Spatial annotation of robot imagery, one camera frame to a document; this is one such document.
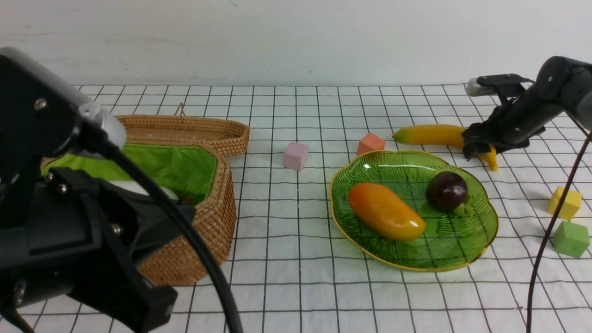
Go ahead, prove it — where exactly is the green leaf-shaped glass plate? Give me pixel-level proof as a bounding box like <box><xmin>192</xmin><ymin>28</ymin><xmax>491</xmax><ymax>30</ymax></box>
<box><xmin>328</xmin><ymin>150</ymin><xmax>499</xmax><ymax>272</ymax></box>

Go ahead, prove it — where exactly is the orange foam cube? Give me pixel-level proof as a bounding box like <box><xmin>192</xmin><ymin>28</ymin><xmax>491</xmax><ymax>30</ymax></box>
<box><xmin>357</xmin><ymin>133</ymin><xmax>386</xmax><ymax>155</ymax></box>

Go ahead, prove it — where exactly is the white radish with leaves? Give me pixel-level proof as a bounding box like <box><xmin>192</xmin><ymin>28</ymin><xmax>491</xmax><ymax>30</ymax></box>
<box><xmin>109</xmin><ymin>181</ymin><xmax>179</xmax><ymax>202</ymax></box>

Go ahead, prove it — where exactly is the orange yellow mango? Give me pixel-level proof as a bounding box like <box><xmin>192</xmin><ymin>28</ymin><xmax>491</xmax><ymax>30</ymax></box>
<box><xmin>347</xmin><ymin>183</ymin><xmax>426</xmax><ymax>242</ymax></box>

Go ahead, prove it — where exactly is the green foam cube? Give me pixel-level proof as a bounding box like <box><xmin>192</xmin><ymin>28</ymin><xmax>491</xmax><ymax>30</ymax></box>
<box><xmin>553</xmin><ymin>221</ymin><xmax>590</xmax><ymax>259</ymax></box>

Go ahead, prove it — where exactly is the woven rattan basket lid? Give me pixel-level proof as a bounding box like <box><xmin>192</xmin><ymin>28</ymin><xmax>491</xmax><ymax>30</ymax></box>
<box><xmin>116</xmin><ymin>103</ymin><xmax>250</xmax><ymax>158</ymax></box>

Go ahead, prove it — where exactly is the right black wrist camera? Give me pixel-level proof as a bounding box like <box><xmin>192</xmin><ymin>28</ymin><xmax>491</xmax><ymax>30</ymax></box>
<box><xmin>465</xmin><ymin>74</ymin><xmax>534</xmax><ymax>99</ymax></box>

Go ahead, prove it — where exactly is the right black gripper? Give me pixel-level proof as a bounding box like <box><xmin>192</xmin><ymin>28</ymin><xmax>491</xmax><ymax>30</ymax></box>
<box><xmin>461</xmin><ymin>90</ymin><xmax>567</xmax><ymax>160</ymax></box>

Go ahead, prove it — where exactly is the white grid tablecloth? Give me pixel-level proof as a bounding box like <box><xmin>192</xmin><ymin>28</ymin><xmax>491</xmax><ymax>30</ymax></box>
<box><xmin>78</xmin><ymin>84</ymin><xmax>586</xmax><ymax>333</ymax></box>

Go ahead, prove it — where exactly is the yellow banana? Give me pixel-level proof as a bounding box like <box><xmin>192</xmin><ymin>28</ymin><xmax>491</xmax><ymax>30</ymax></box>
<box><xmin>392</xmin><ymin>124</ymin><xmax>499</xmax><ymax>172</ymax></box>

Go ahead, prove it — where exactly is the yellow foam cube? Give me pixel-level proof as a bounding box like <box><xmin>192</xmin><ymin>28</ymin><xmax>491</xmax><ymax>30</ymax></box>
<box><xmin>547</xmin><ymin>186</ymin><xmax>583</xmax><ymax>221</ymax></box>

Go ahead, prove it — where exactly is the black camera cable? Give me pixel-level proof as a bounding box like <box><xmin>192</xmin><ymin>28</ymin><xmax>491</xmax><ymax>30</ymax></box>
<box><xmin>104</xmin><ymin>143</ymin><xmax>244</xmax><ymax>333</ymax></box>

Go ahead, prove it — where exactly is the woven rattan basket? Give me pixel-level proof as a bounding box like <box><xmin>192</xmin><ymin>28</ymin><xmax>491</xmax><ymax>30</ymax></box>
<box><xmin>41</xmin><ymin>139</ymin><xmax>238</xmax><ymax>287</ymax></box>

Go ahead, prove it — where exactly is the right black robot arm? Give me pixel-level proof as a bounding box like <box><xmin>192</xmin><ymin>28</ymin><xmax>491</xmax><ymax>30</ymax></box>
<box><xmin>462</xmin><ymin>55</ymin><xmax>592</xmax><ymax>160</ymax></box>

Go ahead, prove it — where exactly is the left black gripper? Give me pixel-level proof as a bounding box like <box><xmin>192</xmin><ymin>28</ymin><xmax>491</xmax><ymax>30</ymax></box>
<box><xmin>0</xmin><ymin>168</ymin><xmax>180</xmax><ymax>333</ymax></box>

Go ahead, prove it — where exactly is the dark purple mangosteen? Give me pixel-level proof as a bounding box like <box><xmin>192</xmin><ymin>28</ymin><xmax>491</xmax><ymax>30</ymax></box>
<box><xmin>425</xmin><ymin>171</ymin><xmax>469</xmax><ymax>216</ymax></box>

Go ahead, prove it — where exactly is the pink foam cube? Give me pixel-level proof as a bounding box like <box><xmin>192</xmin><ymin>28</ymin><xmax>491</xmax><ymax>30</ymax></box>
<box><xmin>283</xmin><ymin>142</ymin><xmax>309</xmax><ymax>172</ymax></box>

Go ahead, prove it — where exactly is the right dark camera cable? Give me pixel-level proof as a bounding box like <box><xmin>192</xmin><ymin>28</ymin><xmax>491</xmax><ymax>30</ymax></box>
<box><xmin>526</xmin><ymin>111</ymin><xmax>592</xmax><ymax>333</ymax></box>

